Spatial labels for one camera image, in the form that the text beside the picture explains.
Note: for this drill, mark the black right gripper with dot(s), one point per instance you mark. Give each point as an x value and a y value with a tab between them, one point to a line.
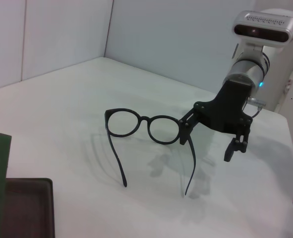
229	106

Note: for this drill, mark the black round-lens glasses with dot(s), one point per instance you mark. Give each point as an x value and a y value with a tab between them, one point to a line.
145	119

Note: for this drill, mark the green glasses case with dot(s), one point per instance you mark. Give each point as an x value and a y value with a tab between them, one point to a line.
24	210

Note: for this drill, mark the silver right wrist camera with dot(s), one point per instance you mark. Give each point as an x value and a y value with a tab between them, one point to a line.
265	24

